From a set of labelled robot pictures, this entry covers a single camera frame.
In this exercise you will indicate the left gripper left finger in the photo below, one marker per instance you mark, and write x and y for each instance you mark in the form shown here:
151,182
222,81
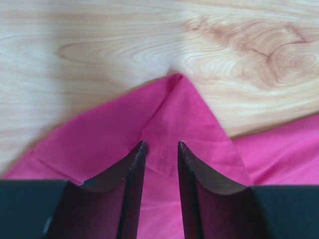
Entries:
106,206

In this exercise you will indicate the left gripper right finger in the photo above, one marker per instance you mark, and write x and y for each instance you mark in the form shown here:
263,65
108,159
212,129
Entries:
216,207

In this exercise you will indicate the magenta t shirt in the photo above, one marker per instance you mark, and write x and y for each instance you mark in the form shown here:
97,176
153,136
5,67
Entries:
162,114

